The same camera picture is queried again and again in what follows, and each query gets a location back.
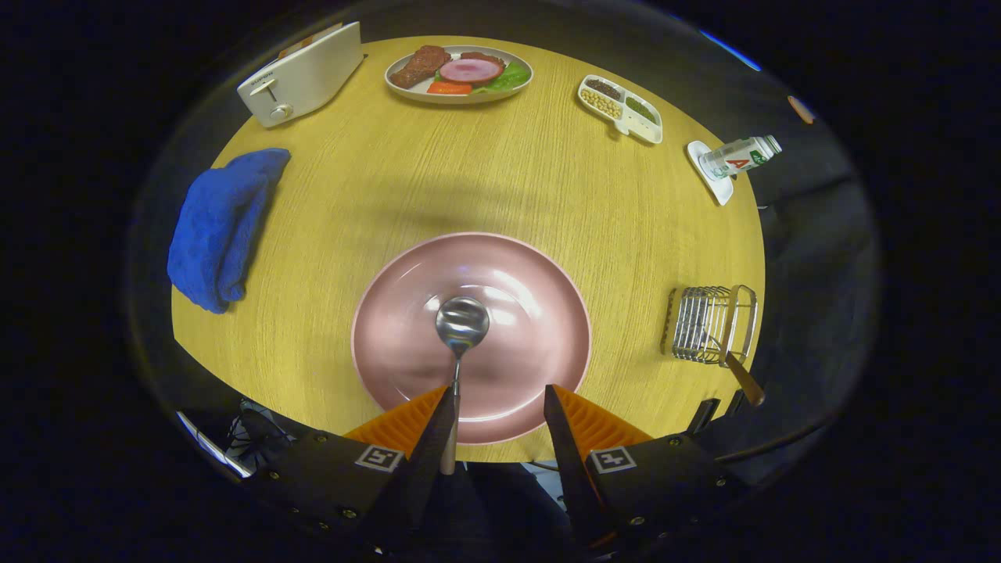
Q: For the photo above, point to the pink plate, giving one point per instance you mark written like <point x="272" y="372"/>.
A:
<point x="532" y="336"/>

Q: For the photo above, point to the green lettuce leaf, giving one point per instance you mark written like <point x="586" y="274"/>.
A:
<point x="510" y="77"/>

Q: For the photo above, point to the pink ham slice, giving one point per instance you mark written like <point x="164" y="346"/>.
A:
<point x="469" y="70"/>

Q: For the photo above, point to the white plate of food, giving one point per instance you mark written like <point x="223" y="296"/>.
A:
<point x="407" y="92"/>

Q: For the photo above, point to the white toaster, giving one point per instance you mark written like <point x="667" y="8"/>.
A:
<point x="305" y="78"/>

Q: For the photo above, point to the white divided tray of grains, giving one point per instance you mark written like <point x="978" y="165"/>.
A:
<point x="637" y="127"/>

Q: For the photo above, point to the white bottle with green label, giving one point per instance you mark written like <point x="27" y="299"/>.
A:
<point x="739" y="156"/>

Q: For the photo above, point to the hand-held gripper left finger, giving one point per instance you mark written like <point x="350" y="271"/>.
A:
<point x="430" y="453"/>

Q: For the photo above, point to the long brown meat piece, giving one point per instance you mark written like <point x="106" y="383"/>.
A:
<point x="418" y="66"/>

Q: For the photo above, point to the toast slice in toaster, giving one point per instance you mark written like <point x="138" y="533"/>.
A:
<point x="309" y="41"/>

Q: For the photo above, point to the black table edge clamp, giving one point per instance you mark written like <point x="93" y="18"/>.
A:
<point x="702" y="416"/>

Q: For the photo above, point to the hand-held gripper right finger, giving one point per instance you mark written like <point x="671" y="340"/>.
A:
<point x="567" y="461"/>

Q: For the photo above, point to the small brown meat piece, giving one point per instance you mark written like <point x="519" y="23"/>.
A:
<point x="481" y="57"/>

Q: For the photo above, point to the white square coaster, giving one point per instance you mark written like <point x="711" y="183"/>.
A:
<point x="721" y="191"/>

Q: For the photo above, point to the blue towel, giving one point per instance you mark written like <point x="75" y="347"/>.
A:
<point x="219" y="227"/>

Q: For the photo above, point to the orange carrot slice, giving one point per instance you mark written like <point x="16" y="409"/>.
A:
<point x="448" y="88"/>

